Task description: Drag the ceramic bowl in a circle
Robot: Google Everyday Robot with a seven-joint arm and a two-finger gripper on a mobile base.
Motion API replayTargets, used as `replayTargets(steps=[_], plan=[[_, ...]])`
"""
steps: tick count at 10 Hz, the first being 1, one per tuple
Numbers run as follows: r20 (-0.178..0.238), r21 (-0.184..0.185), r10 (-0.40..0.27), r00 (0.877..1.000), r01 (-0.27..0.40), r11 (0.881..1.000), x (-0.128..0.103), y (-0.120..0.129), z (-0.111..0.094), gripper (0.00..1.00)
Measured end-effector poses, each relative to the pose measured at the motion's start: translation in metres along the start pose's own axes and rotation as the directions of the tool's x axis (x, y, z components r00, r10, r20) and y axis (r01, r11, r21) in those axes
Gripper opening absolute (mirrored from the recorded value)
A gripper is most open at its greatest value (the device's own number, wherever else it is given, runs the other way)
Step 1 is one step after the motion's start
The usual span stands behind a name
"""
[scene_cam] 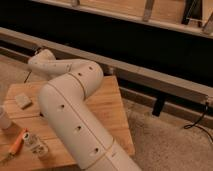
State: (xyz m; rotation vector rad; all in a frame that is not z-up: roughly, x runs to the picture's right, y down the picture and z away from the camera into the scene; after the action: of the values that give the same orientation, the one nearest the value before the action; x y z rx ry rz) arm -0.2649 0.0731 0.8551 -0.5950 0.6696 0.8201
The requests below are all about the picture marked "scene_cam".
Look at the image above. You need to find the small beige sponge block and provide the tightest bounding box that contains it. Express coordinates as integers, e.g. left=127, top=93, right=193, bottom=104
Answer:
left=15, top=94, right=32, bottom=109

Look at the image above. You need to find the white cup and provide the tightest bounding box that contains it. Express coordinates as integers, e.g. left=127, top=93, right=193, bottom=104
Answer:
left=0, top=106, right=12, bottom=129

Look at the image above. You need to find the grey metal rail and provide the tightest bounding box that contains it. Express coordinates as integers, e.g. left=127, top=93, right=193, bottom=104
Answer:
left=0, top=27, right=213, bottom=107

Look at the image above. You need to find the clear glass jar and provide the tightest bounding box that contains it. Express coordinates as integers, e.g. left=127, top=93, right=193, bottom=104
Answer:
left=22, top=132, right=49, bottom=158

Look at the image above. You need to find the black power cable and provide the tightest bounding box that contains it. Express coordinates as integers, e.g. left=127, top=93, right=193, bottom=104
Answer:
left=183, top=101, right=213, bottom=145

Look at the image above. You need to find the black rail bracket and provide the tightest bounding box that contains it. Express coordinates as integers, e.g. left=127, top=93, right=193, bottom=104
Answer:
left=152, top=93, right=166, bottom=117

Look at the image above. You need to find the wooden cutting board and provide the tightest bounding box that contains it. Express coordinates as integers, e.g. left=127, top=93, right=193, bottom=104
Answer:
left=0, top=76, right=135, bottom=171

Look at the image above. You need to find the orange handled tool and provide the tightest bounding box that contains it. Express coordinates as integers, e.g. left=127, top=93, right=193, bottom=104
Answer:
left=0, top=128, right=27, bottom=165

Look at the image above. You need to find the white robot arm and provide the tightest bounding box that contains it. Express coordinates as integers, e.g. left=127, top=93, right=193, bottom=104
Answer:
left=28, top=49, right=141, bottom=171

